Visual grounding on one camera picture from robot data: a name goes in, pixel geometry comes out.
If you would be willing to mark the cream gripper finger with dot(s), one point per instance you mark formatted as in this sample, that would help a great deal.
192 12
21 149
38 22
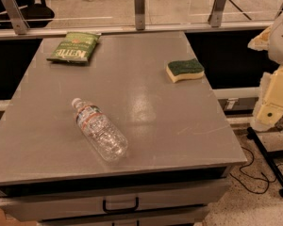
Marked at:
268 109
261 41

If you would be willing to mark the clear plastic water bottle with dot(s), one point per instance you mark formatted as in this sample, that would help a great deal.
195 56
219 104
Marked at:
103 135

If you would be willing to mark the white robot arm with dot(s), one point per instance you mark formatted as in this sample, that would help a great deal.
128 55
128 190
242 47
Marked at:
275 50

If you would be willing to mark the green and yellow sponge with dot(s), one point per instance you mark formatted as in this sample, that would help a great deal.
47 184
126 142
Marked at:
185 70

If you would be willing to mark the black stand leg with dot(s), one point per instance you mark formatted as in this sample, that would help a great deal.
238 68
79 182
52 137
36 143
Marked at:
269 157

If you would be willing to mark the grey drawer cabinet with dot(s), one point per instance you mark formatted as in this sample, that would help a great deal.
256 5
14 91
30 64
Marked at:
168 197

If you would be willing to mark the green kettle chips bag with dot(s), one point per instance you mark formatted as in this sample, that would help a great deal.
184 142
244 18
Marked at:
76 47

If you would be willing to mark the black office chair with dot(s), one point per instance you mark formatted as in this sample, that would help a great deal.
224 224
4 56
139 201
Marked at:
35 12

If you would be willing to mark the right metal railing bracket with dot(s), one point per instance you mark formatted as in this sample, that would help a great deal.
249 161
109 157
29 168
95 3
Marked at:
216 15

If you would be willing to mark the metal railing bracket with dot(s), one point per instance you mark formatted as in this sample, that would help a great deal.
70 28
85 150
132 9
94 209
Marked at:
216 15
139 6
19 25

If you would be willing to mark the middle metal railing bracket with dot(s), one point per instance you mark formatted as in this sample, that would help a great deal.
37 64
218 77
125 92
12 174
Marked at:
139 6

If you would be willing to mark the black drawer handle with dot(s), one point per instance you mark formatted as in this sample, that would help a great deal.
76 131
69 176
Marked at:
120 207

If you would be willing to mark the left metal railing bracket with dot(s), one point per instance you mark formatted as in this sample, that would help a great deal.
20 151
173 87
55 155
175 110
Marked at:
19 25

